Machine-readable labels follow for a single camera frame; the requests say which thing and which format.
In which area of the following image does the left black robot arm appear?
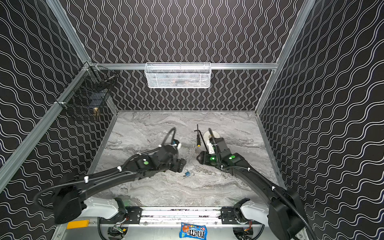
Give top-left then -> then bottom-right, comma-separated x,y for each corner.
33,128 -> 186,224

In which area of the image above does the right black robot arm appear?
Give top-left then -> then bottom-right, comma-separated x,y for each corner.
197,129 -> 317,240

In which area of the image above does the black hex key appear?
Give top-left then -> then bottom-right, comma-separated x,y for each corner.
201,132 -> 208,152

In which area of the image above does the black yellow screwdriver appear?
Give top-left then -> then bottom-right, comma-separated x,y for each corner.
195,125 -> 202,147

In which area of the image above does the white tape roll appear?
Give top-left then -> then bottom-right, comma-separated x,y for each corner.
203,131 -> 212,144

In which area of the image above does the blue candy bag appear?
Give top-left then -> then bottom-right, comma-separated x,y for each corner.
179,223 -> 208,240

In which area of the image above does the white mesh basket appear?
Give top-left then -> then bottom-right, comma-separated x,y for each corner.
145,62 -> 212,89

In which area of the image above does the brass padlock in basket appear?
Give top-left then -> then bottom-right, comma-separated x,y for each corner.
93,107 -> 100,119

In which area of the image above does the yellow block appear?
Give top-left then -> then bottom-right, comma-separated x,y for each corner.
66,220 -> 90,230

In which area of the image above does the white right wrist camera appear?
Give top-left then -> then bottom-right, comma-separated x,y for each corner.
206,141 -> 216,154

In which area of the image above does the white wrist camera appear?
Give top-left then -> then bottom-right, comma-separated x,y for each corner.
206,141 -> 216,154
172,140 -> 182,150

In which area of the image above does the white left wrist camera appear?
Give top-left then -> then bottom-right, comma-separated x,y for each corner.
172,140 -> 182,150

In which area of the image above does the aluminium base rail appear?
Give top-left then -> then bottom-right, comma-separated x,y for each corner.
59,206 -> 301,227

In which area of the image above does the black wire basket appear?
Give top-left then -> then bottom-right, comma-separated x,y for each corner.
60,66 -> 118,122

